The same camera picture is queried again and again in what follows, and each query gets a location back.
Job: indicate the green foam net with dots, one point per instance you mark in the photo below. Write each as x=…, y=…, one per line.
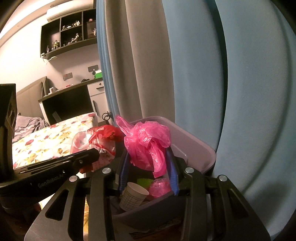
x=145, y=183

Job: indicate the grey plastic bin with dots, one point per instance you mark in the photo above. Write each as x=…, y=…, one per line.
x=194, y=148

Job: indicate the white drawer cabinet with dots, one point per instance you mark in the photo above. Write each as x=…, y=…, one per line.
x=98, y=97

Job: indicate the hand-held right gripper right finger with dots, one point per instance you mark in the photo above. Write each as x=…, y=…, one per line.
x=173, y=176

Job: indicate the grey wall socket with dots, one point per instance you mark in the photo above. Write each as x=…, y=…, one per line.
x=93, y=68
x=67, y=76

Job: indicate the dark wall shelf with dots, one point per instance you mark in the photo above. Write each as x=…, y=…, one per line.
x=52, y=39

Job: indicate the dark top desk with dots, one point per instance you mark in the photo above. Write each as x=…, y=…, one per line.
x=67, y=104

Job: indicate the white grid paper cup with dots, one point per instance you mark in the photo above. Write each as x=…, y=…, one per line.
x=133, y=197

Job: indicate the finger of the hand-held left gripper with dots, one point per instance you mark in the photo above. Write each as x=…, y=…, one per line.
x=85, y=158

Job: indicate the pink foam net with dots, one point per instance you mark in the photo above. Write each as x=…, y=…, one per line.
x=160, y=188

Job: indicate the dark desk figurine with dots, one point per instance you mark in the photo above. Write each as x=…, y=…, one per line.
x=93, y=73

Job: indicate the group of shelf figurines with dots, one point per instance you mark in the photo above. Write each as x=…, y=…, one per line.
x=75, y=38

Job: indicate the white mug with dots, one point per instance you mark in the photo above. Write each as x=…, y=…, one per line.
x=52, y=90

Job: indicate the red white plastic bag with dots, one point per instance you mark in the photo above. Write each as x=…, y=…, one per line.
x=79, y=142
x=105, y=136

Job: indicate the grey padded headboard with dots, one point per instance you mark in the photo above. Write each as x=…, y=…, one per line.
x=30, y=97

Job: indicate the grey striped duvet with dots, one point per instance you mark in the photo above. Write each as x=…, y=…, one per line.
x=30, y=126

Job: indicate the blue curtain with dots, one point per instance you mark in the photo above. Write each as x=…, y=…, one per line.
x=242, y=92

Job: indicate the green box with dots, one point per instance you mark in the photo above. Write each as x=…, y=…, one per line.
x=99, y=74

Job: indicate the grey curtain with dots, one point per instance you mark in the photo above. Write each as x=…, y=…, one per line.
x=138, y=58

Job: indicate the pink plastic bag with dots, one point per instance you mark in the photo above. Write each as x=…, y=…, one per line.
x=145, y=141

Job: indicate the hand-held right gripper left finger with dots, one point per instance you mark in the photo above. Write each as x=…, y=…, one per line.
x=123, y=176

